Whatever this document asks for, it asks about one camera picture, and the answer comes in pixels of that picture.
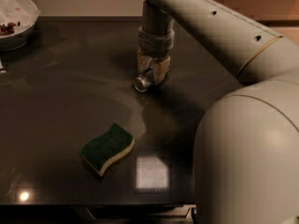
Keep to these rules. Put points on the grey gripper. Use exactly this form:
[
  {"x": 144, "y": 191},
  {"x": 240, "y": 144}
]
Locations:
[{"x": 155, "y": 42}]

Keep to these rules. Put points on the silver blue redbull can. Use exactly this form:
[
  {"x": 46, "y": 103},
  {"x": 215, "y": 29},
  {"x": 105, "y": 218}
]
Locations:
[{"x": 144, "y": 81}]

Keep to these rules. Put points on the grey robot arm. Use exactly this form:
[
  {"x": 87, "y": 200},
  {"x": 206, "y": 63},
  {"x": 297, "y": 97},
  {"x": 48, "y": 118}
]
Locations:
[{"x": 246, "y": 147}]

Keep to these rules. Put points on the green yellow sponge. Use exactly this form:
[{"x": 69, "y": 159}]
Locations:
[{"x": 106, "y": 149}]

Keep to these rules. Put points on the white bowl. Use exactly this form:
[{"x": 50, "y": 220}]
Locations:
[{"x": 24, "y": 14}]

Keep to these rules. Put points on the red food bits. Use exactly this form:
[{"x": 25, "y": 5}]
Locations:
[{"x": 8, "y": 29}]

